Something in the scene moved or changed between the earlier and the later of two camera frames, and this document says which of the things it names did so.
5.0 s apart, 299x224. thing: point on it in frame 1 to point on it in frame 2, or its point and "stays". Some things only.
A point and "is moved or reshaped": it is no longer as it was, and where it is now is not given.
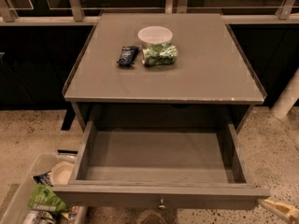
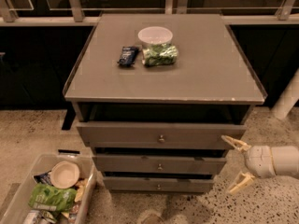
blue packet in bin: (43, 179) stays
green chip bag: (160, 54) stays
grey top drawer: (161, 164) is moved or reshaped
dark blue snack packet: (128, 55) stays
